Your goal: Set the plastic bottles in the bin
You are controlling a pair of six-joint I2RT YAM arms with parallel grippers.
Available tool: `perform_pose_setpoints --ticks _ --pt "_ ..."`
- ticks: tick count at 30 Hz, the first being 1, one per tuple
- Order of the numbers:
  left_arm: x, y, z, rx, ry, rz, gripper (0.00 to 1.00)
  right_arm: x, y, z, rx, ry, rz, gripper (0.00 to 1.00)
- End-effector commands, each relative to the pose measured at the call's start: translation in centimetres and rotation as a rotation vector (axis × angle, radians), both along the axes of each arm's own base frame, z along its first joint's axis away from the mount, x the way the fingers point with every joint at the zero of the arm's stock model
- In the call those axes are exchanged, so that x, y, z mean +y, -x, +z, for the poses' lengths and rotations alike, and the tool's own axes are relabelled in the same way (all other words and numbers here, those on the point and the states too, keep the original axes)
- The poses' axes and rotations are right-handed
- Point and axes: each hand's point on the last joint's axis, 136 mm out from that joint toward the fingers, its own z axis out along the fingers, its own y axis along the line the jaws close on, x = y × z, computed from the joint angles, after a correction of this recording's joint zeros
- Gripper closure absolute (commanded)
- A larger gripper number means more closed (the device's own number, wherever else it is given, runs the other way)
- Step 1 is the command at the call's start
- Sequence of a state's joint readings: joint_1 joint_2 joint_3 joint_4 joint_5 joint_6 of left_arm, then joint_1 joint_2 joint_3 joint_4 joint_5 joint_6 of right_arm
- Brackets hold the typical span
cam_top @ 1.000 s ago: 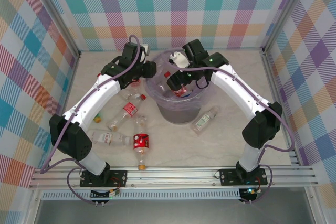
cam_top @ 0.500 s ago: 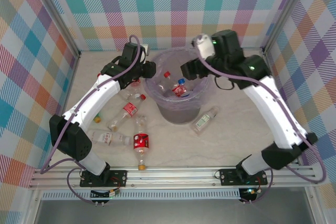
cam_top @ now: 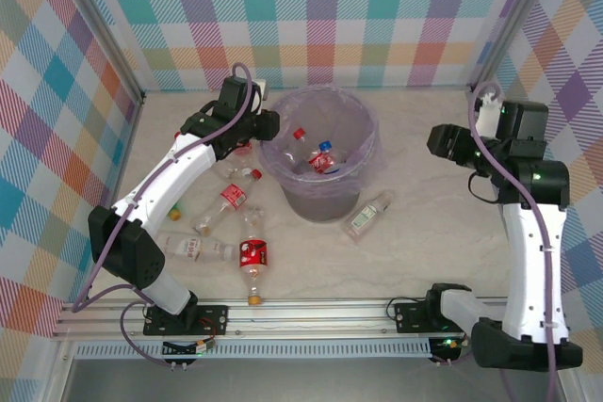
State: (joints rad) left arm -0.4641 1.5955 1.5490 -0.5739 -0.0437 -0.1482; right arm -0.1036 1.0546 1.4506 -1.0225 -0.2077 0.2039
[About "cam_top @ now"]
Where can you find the red label cola bottle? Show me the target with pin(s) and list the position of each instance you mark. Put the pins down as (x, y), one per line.
(300, 134)
(320, 162)
(233, 196)

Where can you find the clear unlabelled plastic bottle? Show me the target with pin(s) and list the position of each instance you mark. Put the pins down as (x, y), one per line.
(233, 169)

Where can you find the blue label water bottle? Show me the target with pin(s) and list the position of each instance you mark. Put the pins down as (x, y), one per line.
(325, 145)

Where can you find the clear bottle green white label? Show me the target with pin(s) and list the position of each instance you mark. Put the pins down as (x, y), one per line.
(365, 218)

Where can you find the large red black label bottle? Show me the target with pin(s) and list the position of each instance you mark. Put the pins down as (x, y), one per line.
(254, 253)

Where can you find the clear bottle white red label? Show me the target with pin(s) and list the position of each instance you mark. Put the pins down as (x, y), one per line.
(202, 251)

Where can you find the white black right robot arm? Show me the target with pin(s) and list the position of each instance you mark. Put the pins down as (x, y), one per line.
(527, 279)

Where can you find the purple plastic bin liner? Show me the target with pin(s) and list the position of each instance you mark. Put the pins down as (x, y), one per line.
(365, 152)

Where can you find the grey mesh waste bin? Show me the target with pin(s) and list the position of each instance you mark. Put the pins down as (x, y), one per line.
(320, 206)

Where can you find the black yellow power connector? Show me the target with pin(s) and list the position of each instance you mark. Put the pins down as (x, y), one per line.
(188, 349)
(447, 348)

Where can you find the grey metal shelf panel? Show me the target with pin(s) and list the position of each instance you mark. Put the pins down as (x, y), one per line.
(306, 381)

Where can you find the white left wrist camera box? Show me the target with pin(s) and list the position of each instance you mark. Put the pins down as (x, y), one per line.
(260, 90)

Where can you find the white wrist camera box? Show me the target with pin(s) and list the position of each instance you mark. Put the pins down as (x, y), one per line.
(487, 119)
(260, 90)

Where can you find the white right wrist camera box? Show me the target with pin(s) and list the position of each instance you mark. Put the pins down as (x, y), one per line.
(487, 119)

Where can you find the aluminium side rail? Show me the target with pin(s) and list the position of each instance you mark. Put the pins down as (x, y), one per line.
(572, 232)
(120, 171)

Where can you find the aluminium frame post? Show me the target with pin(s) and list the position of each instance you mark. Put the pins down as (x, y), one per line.
(101, 27)
(513, 20)

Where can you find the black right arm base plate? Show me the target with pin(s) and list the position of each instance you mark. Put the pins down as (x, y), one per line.
(412, 317)

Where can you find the aluminium front rail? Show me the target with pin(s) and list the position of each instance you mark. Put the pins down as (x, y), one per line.
(306, 322)

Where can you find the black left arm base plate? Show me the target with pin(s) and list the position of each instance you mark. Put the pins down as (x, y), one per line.
(212, 319)

